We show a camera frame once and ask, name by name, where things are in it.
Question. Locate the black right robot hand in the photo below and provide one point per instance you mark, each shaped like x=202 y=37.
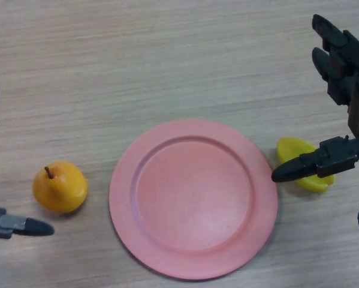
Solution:
x=345 y=69

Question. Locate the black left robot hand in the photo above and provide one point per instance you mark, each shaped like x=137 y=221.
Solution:
x=5 y=223

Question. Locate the yellow pear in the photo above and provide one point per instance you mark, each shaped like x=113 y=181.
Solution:
x=62 y=192

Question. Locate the pink round plate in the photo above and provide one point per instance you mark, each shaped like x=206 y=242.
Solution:
x=194 y=198

